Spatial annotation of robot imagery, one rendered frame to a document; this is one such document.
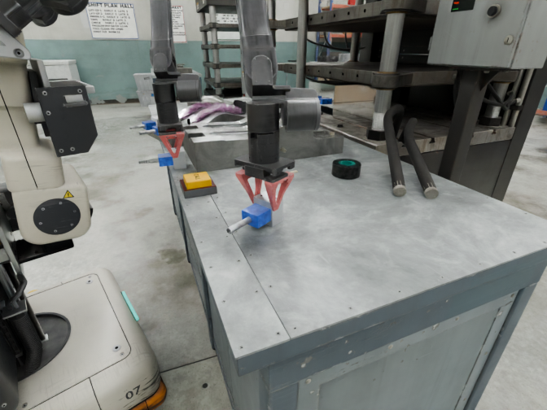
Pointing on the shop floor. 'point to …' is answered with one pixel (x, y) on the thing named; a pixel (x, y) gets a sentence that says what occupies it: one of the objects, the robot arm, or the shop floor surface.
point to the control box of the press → (482, 58)
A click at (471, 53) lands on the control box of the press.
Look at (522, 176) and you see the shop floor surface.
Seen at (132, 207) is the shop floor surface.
